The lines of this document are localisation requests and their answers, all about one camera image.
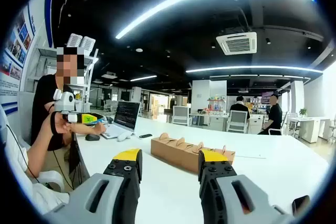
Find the silver laptop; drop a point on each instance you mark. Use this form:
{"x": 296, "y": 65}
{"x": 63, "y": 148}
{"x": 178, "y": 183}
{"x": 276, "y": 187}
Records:
{"x": 126, "y": 115}

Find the black remote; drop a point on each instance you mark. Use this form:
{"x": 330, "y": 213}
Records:
{"x": 145, "y": 136}

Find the stack of white trays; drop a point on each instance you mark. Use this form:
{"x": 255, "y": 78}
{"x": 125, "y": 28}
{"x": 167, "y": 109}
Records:
{"x": 88, "y": 43}
{"x": 74, "y": 41}

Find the short ceiling light strip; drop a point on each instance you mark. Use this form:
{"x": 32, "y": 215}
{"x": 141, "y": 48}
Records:
{"x": 143, "y": 78}

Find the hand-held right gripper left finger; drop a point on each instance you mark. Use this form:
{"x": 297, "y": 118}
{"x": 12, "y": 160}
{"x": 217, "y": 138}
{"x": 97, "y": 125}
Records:
{"x": 123, "y": 182}

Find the product display shelf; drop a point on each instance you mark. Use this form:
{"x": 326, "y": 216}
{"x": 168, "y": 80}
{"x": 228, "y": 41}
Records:
{"x": 216, "y": 106}

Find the person's white shirt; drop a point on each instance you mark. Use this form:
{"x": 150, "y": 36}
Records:
{"x": 43, "y": 197}

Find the white soft object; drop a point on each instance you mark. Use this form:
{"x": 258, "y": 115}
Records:
{"x": 124, "y": 136}

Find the white office desk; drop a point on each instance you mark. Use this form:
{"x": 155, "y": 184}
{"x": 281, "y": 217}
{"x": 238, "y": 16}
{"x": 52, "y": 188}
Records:
{"x": 312, "y": 127}

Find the person's left hand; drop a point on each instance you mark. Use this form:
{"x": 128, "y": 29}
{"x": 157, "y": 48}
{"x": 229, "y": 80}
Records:
{"x": 61, "y": 127}

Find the black computer mouse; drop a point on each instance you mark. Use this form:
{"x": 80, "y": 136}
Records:
{"x": 92, "y": 137}

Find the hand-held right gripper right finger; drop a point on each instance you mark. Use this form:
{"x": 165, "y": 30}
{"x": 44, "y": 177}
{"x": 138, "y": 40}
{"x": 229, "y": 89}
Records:
{"x": 218, "y": 187}

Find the blue white wall poster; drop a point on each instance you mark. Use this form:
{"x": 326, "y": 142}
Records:
{"x": 18, "y": 40}

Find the potted green plant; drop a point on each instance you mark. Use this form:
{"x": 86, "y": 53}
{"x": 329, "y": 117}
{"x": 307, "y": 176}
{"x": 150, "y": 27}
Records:
{"x": 303, "y": 111}

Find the purple wall screen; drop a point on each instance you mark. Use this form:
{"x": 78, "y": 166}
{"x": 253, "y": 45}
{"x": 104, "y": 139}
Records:
{"x": 267, "y": 94}

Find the black smartphone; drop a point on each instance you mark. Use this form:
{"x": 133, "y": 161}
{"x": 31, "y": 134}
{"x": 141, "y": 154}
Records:
{"x": 301, "y": 204}

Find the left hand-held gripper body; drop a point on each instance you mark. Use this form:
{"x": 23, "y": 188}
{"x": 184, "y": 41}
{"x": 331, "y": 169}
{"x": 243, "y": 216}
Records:
{"x": 65, "y": 102}

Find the grey white office chair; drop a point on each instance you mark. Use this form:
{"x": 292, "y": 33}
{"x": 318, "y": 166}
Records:
{"x": 237, "y": 120}
{"x": 181, "y": 115}

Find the white chair armrest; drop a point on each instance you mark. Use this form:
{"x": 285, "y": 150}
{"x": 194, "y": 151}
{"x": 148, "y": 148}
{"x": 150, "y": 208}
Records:
{"x": 53, "y": 178}

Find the ceiling air conditioner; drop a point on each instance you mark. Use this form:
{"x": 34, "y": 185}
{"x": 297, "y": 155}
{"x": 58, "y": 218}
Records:
{"x": 237, "y": 43}

